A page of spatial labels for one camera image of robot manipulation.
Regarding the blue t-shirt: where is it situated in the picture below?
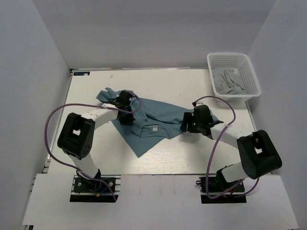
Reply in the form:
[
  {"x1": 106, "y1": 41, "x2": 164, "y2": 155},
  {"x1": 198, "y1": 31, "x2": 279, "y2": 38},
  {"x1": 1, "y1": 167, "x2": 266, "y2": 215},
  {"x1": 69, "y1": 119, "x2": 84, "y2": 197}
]
[{"x1": 96, "y1": 87, "x2": 219, "y2": 159}]

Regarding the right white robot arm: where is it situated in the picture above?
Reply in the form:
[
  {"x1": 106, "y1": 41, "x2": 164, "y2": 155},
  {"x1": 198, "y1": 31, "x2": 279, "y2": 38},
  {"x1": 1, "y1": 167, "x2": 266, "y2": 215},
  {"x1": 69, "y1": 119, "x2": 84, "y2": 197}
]
[{"x1": 180, "y1": 105, "x2": 282, "y2": 191}]

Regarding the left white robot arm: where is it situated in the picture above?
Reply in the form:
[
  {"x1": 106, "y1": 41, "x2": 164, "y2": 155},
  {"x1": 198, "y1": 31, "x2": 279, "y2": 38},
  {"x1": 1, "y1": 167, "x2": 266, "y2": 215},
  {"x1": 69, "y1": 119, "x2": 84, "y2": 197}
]
[{"x1": 57, "y1": 91, "x2": 137, "y2": 191}]

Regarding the grey t-shirt in basket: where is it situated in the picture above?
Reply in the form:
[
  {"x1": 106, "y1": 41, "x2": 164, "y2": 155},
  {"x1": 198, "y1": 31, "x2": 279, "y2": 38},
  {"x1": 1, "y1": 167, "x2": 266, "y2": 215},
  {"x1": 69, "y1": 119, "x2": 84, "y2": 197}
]
[{"x1": 212, "y1": 68, "x2": 246, "y2": 95}]

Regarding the white plastic basket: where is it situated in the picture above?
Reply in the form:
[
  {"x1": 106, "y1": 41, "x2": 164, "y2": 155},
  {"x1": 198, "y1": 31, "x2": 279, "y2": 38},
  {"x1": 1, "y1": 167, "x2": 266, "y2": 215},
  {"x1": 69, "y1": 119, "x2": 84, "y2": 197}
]
[{"x1": 207, "y1": 52, "x2": 261, "y2": 101}]

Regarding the blue label sticker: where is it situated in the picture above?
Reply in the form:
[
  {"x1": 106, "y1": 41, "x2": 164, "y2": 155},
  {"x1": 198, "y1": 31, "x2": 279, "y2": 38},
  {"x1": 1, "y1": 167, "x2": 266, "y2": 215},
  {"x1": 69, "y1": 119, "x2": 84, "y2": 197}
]
[{"x1": 73, "y1": 71, "x2": 90, "y2": 76}]

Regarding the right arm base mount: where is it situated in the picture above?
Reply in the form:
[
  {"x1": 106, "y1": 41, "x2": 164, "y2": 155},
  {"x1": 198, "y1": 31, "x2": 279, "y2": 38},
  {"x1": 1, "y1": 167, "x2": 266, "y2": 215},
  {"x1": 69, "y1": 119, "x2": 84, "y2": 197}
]
[{"x1": 195, "y1": 176, "x2": 247, "y2": 204}]

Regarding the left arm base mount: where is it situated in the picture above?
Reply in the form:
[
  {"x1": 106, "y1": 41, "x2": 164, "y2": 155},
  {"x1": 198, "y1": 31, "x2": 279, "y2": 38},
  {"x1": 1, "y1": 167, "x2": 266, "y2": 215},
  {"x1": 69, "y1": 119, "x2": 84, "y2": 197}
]
[{"x1": 70, "y1": 175, "x2": 121, "y2": 203}]

